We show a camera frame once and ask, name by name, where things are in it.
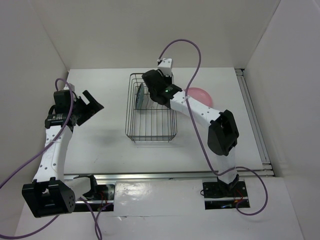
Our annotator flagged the aluminium front rail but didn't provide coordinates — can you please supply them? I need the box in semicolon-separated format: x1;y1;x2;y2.
64;165;275;184

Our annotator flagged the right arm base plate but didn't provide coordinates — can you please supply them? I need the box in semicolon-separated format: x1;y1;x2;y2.
200;181;250;210

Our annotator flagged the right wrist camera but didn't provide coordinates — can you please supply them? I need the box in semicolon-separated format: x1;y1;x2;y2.
157;58;173;77

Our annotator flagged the dark wire dish rack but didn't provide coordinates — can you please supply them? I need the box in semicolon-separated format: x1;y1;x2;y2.
125;73;178;143

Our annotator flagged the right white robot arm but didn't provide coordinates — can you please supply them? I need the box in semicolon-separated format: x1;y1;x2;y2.
142;69;239;196

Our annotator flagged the pink plastic plate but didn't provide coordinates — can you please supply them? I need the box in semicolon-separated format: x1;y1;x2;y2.
184;87;213;108

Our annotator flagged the blue floral green plate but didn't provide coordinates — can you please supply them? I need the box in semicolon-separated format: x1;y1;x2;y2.
135;83;145;110

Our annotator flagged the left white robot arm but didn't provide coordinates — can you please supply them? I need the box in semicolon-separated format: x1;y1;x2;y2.
22;89;104;218

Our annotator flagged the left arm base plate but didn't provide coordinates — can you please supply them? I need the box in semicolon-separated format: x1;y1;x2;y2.
82;183;116;213

